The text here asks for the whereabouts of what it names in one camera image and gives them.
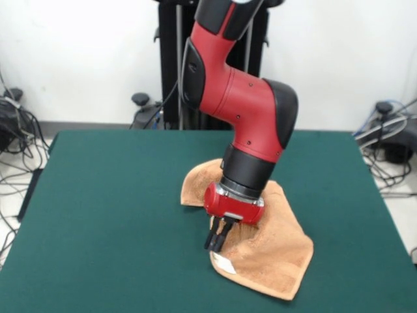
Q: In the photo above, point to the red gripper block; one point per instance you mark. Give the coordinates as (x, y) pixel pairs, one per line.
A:
(233, 207)

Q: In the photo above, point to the tan terry towel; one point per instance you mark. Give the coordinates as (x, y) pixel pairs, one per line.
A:
(277, 254)

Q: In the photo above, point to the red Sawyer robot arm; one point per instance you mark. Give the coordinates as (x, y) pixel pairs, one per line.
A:
(241, 107)

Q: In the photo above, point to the dark green table cloth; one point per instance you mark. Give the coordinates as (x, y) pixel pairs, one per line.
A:
(97, 261)

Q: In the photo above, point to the black pedestal leg with knob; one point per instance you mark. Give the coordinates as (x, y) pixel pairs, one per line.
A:
(140, 98)

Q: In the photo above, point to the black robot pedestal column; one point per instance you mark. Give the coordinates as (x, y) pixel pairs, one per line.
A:
(172, 65)

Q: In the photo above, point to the black pedestal foot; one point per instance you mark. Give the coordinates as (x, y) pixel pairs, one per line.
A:
(13, 93)
(383, 107)

